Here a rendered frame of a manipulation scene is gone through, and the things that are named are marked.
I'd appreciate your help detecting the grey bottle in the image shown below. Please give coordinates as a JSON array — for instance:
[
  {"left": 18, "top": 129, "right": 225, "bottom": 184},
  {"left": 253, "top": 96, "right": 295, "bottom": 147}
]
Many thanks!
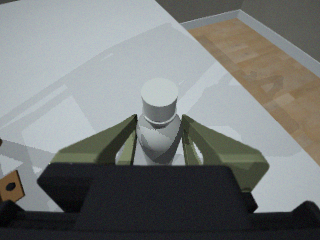
[{"left": 136, "top": 78, "right": 183, "bottom": 165}]

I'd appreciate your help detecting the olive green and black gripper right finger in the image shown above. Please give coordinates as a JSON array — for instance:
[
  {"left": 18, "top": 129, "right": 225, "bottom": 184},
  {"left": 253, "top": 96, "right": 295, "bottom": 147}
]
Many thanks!
[{"left": 181, "top": 114, "right": 270, "bottom": 193}]

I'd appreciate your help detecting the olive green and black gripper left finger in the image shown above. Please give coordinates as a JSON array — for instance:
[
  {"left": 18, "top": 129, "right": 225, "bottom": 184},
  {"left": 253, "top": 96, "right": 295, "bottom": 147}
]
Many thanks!
[{"left": 49, "top": 114, "right": 138, "bottom": 165}]

